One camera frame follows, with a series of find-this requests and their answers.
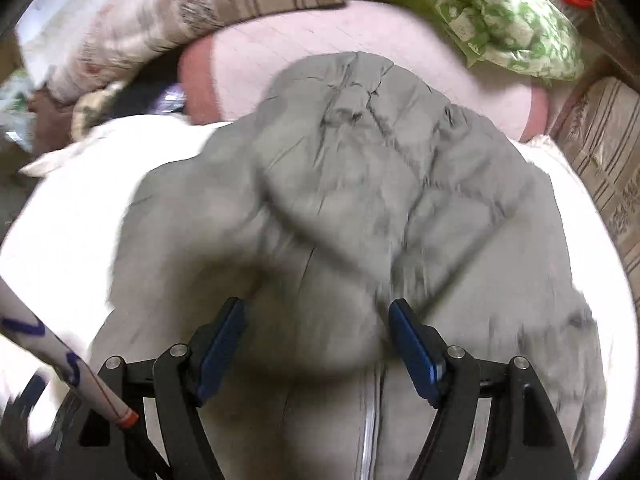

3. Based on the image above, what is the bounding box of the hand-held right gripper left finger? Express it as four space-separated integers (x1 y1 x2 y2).
55 297 248 480

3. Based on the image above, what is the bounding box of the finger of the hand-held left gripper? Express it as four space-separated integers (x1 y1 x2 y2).
0 372 61 480

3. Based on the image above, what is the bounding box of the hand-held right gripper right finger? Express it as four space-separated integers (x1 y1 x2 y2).
387 298 577 480

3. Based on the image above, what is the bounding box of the grey padded jacket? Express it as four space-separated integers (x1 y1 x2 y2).
90 51 608 480

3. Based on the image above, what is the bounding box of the white bed sheet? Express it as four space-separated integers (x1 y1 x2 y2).
0 114 627 480

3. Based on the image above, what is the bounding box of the beige striped cushion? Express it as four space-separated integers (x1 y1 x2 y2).
554 76 640 308

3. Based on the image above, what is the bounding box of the pink pillow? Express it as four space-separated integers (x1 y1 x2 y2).
177 0 551 142

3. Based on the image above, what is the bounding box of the beige floral striped quilt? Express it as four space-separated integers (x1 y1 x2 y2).
22 0 361 106

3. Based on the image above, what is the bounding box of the green patterned quilt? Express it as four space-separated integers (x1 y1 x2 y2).
357 0 586 82

